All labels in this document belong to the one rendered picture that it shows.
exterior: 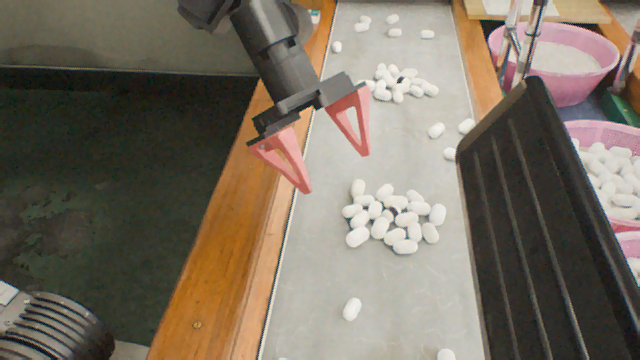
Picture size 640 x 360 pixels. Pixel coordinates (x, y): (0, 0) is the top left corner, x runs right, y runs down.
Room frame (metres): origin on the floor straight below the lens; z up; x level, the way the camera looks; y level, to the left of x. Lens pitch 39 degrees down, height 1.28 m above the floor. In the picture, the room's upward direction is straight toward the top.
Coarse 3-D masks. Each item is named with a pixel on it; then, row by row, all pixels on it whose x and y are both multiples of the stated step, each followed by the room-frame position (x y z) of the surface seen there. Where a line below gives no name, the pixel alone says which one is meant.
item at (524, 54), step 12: (516, 0) 1.02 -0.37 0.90; (540, 0) 0.87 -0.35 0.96; (516, 12) 1.02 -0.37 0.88; (540, 12) 0.86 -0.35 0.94; (516, 24) 1.02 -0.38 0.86; (528, 24) 0.88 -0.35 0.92; (540, 24) 0.87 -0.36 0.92; (504, 36) 1.02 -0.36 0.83; (516, 36) 0.99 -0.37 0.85; (528, 36) 0.87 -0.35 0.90; (504, 48) 1.02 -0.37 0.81; (516, 48) 0.94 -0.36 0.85; (528, 48) 0.87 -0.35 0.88; (504, 60) 1.02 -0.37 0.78; (516, 60) 0.90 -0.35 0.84; (528, 60) 0.86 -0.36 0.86; (504, 72) 1.02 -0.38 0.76; (516, 72) 0.88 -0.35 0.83; (528, 72) 0.87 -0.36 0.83; (516, 84) 0.87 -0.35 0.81; (504, 96) 0.99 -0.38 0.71
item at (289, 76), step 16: (272, 48) 0.53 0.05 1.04; (256, 64) 0.53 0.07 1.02; (272, 64) 0.52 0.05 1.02; (288, 64) 0.52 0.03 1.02; (304, 64) 0.53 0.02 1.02; (272, 80) 0.51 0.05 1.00; (288, 80) 0.51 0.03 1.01; (304, 80) 0.51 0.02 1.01; (320, 80) 0.53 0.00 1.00; (272, 96) 0.51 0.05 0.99; (288, 96) 0.50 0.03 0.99; (304, 96) 0.50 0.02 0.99; (272, 112) 0.48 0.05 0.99; (256, 128) 0.50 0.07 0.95
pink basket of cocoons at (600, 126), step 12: (576, 132) 0.80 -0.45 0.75; (588, 132) 0.80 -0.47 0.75; (600, 132) 0.80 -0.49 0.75; (612, 132) 0.79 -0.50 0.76; (624, 132) 0.79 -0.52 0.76; (636, 132) 0.78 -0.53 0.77; (588, 144) 0.79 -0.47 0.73; (612, 144) 0.79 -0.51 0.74; (636, 144) 0.77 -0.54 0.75; (612, 216) 0.56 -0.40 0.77; (624, 228) 0.56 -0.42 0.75; (636, 228) 0.55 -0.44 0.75
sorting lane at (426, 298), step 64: (384, 64) 1.09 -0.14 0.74; (448, 64) 1.09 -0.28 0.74; (320, 128) 0.83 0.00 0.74; (384, 128) 0.83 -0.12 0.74; (448, 128) 0.83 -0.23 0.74; (320, 192) 0.65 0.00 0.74; (448, 192) 0.65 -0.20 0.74; (320, 256) 0.51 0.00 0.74; (384, 256) 0.51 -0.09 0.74; (448, 256) 0.51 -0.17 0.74; (320, 320) 0.41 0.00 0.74; (384, 320) 0.41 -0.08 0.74; (448, 320) 0.41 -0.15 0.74
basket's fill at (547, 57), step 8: (512, 48) 1.18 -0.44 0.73; (536, 48) 1.18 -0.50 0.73; (544, 48) 1.19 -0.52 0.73; (552, 48) 1.18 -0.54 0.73; (560, 48) 1.18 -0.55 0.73; (568, 48) 1.19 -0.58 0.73; (512, 56) 1.14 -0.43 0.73; (536, 56) 1.13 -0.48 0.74; (544, 56) 1.14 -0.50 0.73; (552, 56) 1.13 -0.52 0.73; (560, 56) 1.13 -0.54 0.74; (568, 56) 1.14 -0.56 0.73; (576, 56) 1.13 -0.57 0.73; (584, 56) 1.14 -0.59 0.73; (536, 64) 1.10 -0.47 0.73; (544, 64) 1.09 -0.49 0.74; (552, 64) 1.09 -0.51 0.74; (560, 64) 1.09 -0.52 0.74; (568, 64) 1.09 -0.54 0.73; (576, 64) 1.09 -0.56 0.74; (584, 64) 1.10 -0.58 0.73; (592, 64) 1.10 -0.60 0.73; (560, 72) 1.06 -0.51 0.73; (568, 72) 1.06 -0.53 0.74
